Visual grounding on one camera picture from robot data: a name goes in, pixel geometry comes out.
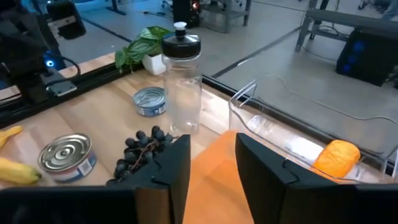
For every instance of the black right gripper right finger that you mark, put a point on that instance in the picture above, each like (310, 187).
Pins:
(264, 186)

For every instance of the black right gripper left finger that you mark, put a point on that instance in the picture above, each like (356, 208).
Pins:
(171, 165)

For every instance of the red toy grape bunch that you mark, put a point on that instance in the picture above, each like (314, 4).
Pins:
(140, 146)

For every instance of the silver can blue white label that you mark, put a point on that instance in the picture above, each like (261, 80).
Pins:
(149, 99)

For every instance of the orange toy bread loaf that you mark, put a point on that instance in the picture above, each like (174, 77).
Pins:
(337, 158)

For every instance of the red and blue label can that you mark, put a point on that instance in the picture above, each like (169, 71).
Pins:
(65, 152)

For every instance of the clear bottle with black cap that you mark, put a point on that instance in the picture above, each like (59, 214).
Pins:
(182, 46)

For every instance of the yellow toy banana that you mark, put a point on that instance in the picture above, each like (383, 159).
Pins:
(15, 172)

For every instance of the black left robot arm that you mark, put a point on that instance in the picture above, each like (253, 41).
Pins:
(25, 62)

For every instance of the orange translucent plastic bin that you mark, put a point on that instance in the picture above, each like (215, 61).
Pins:
(214, 186)

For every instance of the clear plastic bin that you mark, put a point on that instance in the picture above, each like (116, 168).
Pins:
(280, 137)

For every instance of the green plant in white pot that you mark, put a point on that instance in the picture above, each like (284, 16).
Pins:
(140, 46)

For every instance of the black computer tower red light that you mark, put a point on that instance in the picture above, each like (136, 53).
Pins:
(183, 12)

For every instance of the grey metal cart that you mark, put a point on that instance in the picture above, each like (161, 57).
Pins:
(228, 14)

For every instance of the black computer tower blue lights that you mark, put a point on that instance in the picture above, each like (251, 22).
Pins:
(367, 59)

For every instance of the grey metal bench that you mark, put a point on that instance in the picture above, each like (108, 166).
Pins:
(342, 18)

